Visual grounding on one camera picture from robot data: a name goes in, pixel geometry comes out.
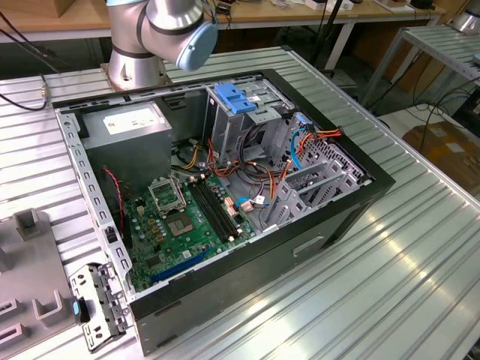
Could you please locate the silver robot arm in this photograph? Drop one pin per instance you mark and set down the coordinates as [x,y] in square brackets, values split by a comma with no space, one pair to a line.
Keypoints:
[165,22]

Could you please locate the grey metal disk bay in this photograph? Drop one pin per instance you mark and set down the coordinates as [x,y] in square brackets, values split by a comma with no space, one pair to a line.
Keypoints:
[296,202]

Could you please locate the black RAM slot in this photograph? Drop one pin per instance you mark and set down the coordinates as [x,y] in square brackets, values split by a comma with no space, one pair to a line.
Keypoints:
[218,210]
[207,210]
[223,210]
[213,210]

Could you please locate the CPU socket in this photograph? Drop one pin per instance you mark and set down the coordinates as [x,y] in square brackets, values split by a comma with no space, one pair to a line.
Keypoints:
[180,225]

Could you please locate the blue plastic cage latch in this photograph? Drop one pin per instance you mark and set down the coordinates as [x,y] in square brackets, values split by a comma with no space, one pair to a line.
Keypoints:
[234,101]

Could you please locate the green motherboard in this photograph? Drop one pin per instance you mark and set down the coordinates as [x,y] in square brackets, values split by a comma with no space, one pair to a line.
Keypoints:
[187,243]

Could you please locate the black PC case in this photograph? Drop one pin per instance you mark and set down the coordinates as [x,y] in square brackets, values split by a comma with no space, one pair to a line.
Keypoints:
[243,281]

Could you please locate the blue expansion slot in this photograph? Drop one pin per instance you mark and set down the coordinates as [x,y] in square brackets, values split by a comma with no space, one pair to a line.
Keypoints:
[180,268]

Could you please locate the grey power supply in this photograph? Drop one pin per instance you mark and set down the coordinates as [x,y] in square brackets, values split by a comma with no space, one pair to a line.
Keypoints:
[127,157]

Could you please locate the black chipset chip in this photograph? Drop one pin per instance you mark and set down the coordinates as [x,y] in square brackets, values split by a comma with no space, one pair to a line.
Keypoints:
[153,262]

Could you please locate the black case fan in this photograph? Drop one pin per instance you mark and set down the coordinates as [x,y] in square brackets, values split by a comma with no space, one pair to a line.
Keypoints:
[110,187]

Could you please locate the black stand pole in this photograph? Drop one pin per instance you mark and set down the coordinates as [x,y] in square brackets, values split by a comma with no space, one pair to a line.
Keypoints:
[327,33]

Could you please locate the grey metal slot retainer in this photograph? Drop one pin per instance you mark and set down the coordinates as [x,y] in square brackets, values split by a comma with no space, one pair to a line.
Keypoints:
[92,275]

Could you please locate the black latch with blue button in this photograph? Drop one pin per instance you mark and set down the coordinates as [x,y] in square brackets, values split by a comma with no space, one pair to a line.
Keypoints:
[83,311]

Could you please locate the large cardboard box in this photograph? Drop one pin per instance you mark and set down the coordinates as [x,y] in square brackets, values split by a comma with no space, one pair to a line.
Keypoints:
[450,150]

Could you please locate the grey parts rack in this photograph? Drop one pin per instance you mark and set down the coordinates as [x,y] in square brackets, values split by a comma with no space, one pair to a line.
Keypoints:
[33,270]

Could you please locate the wooden desk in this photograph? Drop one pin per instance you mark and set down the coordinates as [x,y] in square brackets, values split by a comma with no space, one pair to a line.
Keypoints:
[67,24]

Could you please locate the metal slat side table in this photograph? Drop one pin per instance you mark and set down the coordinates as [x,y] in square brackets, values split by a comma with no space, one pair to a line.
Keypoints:
[438,45]

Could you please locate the small cardboard box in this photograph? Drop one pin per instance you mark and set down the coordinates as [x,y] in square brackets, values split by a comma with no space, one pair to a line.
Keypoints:
[63,7]

